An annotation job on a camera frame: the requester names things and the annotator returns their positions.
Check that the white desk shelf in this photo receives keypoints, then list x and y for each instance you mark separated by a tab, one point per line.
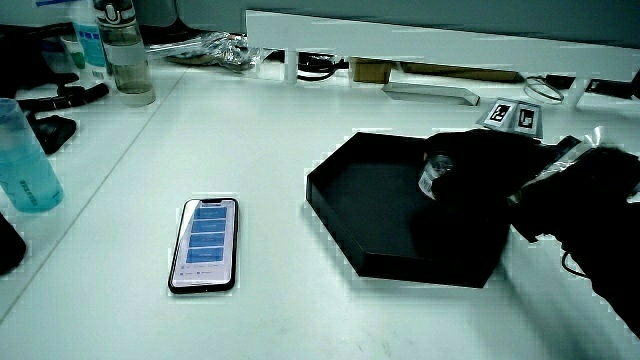
450	47

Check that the crumpled clear plastic bag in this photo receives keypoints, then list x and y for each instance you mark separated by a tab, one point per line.
220	47

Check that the black flat device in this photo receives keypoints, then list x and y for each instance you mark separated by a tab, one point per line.
610	87

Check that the black bag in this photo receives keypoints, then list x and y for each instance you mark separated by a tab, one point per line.
25	55

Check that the black computer mouse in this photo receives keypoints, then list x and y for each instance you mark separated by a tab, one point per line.
52	132

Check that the white bottle blue label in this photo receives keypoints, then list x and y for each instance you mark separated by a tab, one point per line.
90	45

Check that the brown cardboard box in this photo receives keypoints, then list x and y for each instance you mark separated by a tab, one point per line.
370	70

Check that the person's right hand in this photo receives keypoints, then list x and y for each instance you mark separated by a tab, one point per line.
482	165

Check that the teal translucent bottle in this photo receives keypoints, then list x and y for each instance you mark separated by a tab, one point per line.
25	165

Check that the black rounded object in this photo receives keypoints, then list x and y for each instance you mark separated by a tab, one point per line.
9	245

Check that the black smartphone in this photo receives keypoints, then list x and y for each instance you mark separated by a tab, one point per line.
206	245

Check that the clear water bottle dark lid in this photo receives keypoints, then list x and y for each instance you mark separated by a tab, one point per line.
127	55

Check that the flat brown board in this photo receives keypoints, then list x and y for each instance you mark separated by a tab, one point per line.
460	72

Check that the black hexagonal plate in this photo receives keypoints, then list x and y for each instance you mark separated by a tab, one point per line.
370	210

